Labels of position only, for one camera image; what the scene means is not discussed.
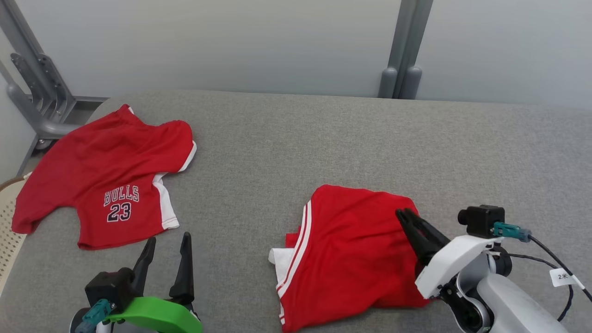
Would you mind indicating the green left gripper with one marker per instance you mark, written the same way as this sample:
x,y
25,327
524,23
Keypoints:
x,y
157,314

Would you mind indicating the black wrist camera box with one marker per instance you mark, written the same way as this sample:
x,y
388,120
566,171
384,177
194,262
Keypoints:
x,y
111,286
481,221

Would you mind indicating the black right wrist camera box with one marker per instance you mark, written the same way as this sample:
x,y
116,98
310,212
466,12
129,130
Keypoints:
x,y
481,221

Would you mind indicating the red jersey with white sleeves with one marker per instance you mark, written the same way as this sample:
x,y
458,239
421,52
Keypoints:
x,y
351,249

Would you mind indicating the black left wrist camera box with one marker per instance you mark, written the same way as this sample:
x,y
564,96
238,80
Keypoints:
x,y
111,286

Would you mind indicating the red Bulls 23 shorts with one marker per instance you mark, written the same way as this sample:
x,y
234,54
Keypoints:
x,y
106,162

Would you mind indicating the beige perforated laundry basket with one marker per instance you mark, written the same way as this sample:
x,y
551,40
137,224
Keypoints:
x,y
7,231

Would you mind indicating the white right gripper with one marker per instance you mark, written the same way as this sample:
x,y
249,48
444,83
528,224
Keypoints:
x,y
451,263

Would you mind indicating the grey partition foot with caster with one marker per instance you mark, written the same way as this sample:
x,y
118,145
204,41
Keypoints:
x,y
32,92

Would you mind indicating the grey metal partition post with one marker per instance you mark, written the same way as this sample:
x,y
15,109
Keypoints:
x,y
407,46

